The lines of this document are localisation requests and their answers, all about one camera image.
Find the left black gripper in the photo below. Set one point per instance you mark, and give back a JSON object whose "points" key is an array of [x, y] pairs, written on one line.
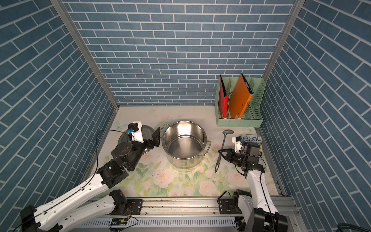
{"points": [[149, 143]]}

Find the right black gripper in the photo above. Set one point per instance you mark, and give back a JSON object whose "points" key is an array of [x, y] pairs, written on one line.
{"points": [[233, 156]]}

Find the stainless steel pot lid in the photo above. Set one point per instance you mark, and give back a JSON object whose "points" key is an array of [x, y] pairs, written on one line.
{"points": [[147, 132]]}

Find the steel ladle black handle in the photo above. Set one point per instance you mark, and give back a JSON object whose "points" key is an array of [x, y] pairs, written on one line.
{"points": [[225, 133]]}

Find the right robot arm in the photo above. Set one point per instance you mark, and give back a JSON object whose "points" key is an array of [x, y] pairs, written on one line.
{"points": [[258, 210]]}

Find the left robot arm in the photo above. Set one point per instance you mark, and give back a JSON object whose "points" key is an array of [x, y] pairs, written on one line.
{"points": [[94, 197]]}

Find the treehouse paperback book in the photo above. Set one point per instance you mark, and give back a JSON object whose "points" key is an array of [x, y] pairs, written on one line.
{"points": [[252, 138]]}

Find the green plastic file rack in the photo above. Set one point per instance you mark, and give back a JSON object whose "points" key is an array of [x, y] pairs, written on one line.
{"points": [[252, 116]]}

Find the red folder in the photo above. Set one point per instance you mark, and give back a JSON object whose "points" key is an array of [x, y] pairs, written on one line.
{"points": [[222, 104]]}

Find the orange folder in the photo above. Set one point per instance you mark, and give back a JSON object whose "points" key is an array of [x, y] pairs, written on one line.
{"points": [[240, 98]]}

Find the small black circuit board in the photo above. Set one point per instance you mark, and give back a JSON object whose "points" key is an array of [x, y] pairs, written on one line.
{"points": [[121, 222]]}

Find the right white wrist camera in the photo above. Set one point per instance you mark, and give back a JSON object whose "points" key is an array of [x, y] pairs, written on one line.
{"points": [[240, 145]]}

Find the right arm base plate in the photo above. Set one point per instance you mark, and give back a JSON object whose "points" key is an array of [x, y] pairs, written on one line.
{"points": [[227, 206]]}

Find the aluminium front rail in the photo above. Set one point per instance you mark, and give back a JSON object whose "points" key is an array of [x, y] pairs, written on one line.
{"points": [[164, 214]]}

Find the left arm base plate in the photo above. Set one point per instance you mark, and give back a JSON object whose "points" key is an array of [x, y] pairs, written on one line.
{"points": [[132, 208]]}

